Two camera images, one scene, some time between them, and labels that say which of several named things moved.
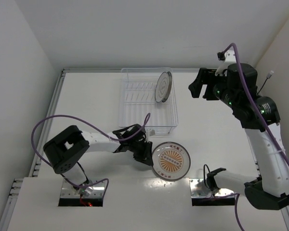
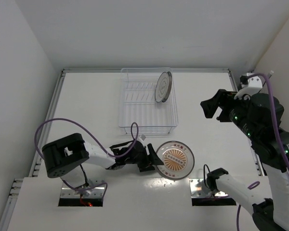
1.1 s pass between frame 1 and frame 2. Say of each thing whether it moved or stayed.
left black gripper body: moved
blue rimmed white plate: stayed
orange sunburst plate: moved
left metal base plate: stayed
